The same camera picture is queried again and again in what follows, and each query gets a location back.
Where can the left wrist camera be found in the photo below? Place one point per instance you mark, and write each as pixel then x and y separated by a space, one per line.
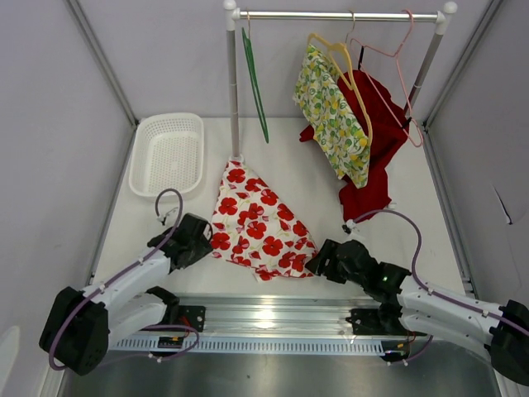
pixel 170 217

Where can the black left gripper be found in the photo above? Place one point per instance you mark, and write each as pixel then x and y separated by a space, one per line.
pixel 203 248

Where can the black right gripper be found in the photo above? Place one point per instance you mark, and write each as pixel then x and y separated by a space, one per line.
pixel 316 264

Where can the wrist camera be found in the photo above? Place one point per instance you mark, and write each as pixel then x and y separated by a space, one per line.
pixel 352 231
pixel 170 217

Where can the white plastic basket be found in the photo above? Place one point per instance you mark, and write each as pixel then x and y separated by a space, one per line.
pixel 168 152

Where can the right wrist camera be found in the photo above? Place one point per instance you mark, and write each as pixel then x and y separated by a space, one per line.
pixel 352 231

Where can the red garment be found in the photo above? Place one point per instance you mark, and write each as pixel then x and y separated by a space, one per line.
pixel 389 135

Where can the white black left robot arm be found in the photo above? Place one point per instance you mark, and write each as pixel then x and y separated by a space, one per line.
pixel 84 323

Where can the red flower print cloth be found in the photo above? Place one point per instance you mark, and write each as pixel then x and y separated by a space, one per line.
pixel 253 228

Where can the yellow hanger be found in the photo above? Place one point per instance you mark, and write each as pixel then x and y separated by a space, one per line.
pixel 341 49

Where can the green hanger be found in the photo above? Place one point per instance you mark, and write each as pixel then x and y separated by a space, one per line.
pixel 250 62

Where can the white metal clothes rack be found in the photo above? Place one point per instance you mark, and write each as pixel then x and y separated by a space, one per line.
pixel 233 13

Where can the white slotted cable duct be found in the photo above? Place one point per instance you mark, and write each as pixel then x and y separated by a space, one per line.
pixel 253 345

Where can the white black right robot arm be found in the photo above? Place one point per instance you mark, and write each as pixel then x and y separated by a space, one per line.
pixel 496 333

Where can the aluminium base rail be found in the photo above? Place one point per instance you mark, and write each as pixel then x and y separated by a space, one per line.
pixel 276 316

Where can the lemon print skirt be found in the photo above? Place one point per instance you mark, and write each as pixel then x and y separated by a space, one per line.
pixel 336 129

